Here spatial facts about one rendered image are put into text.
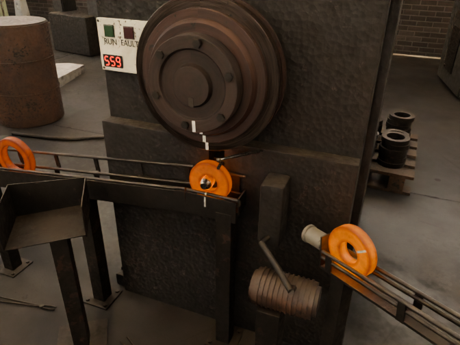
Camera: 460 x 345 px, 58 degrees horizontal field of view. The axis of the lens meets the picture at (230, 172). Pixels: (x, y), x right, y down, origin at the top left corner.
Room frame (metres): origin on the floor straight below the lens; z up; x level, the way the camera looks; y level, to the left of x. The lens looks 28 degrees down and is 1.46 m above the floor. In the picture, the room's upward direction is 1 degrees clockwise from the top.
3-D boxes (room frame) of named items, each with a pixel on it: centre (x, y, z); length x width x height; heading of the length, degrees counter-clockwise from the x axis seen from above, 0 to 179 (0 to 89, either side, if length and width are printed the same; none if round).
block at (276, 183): (1.19, -0.15, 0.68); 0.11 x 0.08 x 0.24; 159
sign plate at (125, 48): (1.49, 0.35, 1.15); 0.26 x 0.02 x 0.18; 69
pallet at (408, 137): (3.02, -0.82, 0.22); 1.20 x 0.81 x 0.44; 67
